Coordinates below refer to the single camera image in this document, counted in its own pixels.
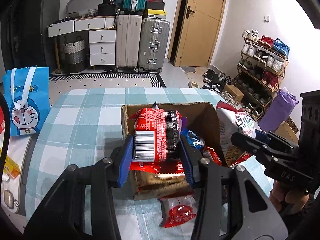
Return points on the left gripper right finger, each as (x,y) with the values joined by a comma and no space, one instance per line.
(187,160)

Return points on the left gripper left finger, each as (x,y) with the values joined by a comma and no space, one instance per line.
(124,160)

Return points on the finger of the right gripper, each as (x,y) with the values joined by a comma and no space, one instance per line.
(250,145)
(260,135)

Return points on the red barcode snack pack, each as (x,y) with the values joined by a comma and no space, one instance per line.
(157,134)

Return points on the red white small packet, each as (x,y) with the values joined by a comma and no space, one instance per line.
(178,210)

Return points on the red snack bag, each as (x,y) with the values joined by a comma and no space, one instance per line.
(210,154)

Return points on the right hand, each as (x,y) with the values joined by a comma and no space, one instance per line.
(281,193)

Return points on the purple bag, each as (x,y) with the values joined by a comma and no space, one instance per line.
(279,111)

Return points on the SF cardboard box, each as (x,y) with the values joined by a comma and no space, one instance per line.
(156,170)

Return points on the small cardboard box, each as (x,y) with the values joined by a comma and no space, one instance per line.
(236,94)

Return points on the wooden shoe rack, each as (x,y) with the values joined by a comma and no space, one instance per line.
(261,70)

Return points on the woven laundry basket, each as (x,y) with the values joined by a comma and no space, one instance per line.
(75,55)

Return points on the yellow box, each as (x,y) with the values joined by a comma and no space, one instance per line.
(11,168)

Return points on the blue Doraemon bag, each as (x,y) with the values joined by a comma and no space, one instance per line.
(26,91)

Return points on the silver suitcase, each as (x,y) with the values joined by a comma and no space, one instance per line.
(153,44)

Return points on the white drawer desk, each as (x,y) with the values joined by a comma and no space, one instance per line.
(99,32)

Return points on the beige suitcase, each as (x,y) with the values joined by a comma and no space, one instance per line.
(127,40)

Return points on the wooden door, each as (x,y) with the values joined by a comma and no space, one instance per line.
(197,34)

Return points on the stacked shoe boxes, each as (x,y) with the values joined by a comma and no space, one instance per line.
(155,9)

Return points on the black refrigerator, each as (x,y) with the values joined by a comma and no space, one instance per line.
(24,34)

